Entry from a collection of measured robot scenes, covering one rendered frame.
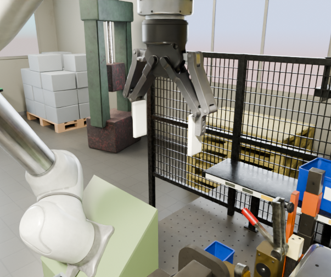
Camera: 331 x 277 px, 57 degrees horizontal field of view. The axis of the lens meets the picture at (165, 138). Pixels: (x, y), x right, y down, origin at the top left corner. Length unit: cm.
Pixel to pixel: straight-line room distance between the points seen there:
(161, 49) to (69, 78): 502
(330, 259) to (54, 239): 84
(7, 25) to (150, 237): 83
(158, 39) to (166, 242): 118
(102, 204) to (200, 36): 321
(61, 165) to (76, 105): 456
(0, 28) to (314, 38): 315
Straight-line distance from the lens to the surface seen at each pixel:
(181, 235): 158
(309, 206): 120
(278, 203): 88
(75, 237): 107
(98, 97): 425
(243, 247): 155
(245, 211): 96
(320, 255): 111
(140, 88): 56
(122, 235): 113
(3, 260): 280
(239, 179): 139
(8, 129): 95
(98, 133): 450
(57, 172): 109
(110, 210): 121
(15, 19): 49
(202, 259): 72
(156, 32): 49
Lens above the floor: 164
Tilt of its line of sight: 19 degrees down
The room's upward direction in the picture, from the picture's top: straight up
